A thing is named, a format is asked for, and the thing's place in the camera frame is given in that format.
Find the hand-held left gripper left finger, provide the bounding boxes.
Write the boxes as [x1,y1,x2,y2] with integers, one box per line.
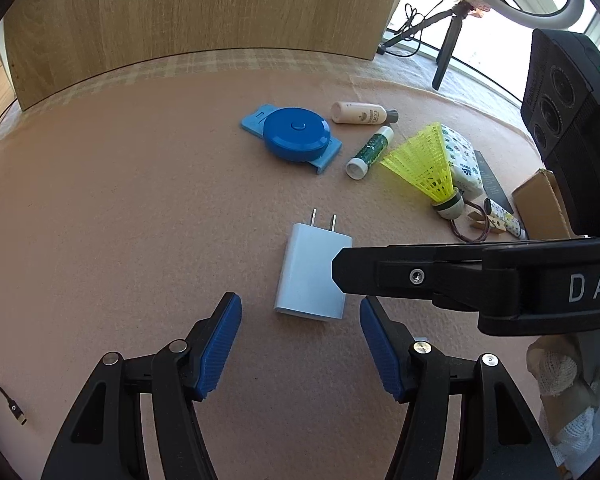
[42,292,242,480]

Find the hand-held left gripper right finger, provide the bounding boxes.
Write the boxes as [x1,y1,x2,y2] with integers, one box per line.
[360,296,556,480]

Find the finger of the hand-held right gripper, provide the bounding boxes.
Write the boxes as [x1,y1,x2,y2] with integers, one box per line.
[332,242,486,311]

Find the cardboard box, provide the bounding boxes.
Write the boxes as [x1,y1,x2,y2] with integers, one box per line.
[511,169,578,240]

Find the white USB wall charger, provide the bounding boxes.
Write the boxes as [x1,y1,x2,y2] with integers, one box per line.
[273,208,353,322]

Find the yellow plastic shuttlecock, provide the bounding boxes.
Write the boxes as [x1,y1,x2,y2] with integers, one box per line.
[379,122,467,221]

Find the cream bottle with grey cap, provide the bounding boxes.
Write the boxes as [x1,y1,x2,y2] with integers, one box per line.
[331,101,399,126]

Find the blue round tape measure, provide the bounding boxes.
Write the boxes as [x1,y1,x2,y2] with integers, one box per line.
[240,104,343,177]

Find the person's right hand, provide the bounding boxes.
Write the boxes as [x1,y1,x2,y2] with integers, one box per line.
[527,335,600,466]

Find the black slim box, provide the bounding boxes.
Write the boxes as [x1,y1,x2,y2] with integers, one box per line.
[476,150,515,213]

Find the patterned small tube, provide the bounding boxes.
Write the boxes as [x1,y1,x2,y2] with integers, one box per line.
[469,198,528,241]

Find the patterned tissue pack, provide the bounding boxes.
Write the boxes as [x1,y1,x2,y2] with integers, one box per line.
[439,123,487,199]

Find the green glitter glue tube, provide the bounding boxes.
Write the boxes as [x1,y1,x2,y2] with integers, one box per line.
[345,126,395,180]

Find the black tripod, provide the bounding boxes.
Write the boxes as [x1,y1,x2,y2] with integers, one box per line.
[376,0,481,92]

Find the plaid blanket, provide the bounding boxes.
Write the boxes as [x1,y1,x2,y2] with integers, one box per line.
[17,49,546,161]

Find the light wooden board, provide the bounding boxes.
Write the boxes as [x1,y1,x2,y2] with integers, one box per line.
[2,0,415,112]

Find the brown hair tie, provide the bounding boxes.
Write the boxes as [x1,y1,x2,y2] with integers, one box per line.
[450,199,488,246]

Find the black USB cable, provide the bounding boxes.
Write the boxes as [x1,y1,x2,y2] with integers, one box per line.
[0,384,29,427]

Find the black ring light cable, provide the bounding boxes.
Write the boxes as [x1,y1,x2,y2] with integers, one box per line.
[390,3,438,58]

